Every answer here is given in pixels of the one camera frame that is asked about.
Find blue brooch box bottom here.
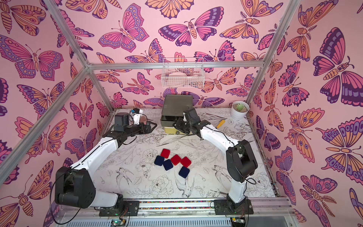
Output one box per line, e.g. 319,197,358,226
178,166,190,179

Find red brooch box middle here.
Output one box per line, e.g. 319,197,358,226
170,154,182,166

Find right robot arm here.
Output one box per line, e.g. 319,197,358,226
173,108,258,213

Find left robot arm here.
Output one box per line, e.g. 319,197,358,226
53,113,157,209

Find white wire basket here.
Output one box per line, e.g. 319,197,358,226
160,58,205,89

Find blue brooch box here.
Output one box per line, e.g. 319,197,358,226
163,159,174,171
154,156,165,166
178,166,190,179

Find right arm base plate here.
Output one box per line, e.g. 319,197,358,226
213,198,254,215

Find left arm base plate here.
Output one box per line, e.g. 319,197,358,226
99,201,140,217

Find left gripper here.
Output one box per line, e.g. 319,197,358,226
125,122,157,138

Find three-tier drawer cabinet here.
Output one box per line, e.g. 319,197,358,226
160,95,193,135

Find red brooch box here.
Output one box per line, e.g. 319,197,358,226
160,148,171,159
170,154,182,166
180,157,192,168

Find red brooch box top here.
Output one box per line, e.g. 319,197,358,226
160,148,171,159

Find red brooch box right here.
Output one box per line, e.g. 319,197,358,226
180,157,192,168

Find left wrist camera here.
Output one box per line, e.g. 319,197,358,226
130,108,143,117

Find pink dustpan brush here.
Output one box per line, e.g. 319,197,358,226
139,115,147,124

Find blue yellow garden fork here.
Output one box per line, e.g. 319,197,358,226
216,120,226,129

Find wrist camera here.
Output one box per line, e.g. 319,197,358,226
183,112,188,122
130,108,143,117

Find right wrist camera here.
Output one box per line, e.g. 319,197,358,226
183,112,188,122

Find white potted succulent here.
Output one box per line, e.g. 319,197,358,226
231,101,250,121

